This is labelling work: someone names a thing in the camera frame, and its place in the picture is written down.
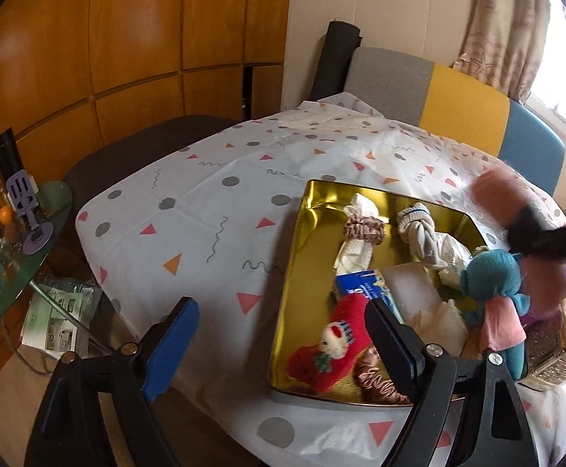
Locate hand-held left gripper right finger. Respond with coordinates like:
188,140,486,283
364,298,539,467

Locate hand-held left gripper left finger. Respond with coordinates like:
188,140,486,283
25,297,200,467

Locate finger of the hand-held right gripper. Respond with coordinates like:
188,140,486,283
506,204,556,256

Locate brown satin scrunchie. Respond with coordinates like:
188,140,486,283
343,214,386,246
353,348,412,406

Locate cream cloth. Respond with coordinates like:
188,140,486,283
402,299,471,356

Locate red christmas sock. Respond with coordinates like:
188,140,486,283
287,293,376,395

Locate pink towel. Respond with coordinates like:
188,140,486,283
470,165,566,319

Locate blue plush doll pink dress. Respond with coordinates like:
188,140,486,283
459,248,531,380

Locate blue tissue packet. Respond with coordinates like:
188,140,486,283
334,270,405,324

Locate white waffle cloth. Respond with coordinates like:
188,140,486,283
334,193,386,276

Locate white knotted socks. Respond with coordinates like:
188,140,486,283
396,205,473,288

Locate gold metal tin tray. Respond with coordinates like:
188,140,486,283
266,179,492,407

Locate printed papers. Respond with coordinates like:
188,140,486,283
20,279,103,353

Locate gold embossed tissue box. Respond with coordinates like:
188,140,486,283
519,297,566,391

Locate printed plastic tablecloth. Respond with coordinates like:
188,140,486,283
75,92,566,467

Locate grey yellow blue headboard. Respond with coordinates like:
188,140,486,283
343,46,566,198

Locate glass side table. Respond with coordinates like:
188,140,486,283
0,180,74,336

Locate dark brown sofa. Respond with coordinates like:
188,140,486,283
63,116,241,195

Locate purple phone stand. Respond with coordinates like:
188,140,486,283
5,170,55,256

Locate beige patterned curtain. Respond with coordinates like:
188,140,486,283
450,0,553,108

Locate black cylinder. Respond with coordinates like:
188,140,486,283
0,129,23,181

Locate black rolled mat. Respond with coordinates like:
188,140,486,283
309,20,363,103

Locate wooden wardrobe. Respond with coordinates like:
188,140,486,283
0,0,293,234

